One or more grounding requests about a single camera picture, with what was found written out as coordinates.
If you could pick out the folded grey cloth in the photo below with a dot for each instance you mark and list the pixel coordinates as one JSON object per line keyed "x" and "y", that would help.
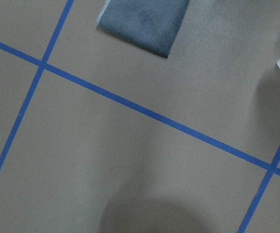
{"x": 150, "y": 24}

